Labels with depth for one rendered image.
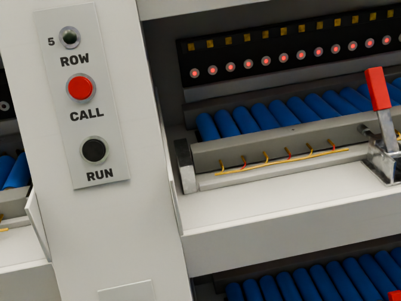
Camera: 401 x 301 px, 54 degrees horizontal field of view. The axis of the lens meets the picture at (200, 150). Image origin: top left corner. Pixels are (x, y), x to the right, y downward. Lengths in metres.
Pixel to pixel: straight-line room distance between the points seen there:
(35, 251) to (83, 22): 0.17
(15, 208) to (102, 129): 0.12
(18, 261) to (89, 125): 0.12
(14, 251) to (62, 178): 0.08
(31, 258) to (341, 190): 0.24
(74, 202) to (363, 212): 0.22
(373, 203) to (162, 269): 0.17
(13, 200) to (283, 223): 0.22
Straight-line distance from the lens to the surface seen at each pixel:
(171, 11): 0.30
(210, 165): 0.36
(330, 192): 0.33
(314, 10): 0.52
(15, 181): 0.39
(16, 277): 0.33
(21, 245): 0.34
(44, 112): 0.29
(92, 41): 0.28
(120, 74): 0.28
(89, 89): 0.28
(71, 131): 0.29
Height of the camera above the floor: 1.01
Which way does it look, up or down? 9 degrees down
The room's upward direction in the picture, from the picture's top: 10 degrees counter-clockwise
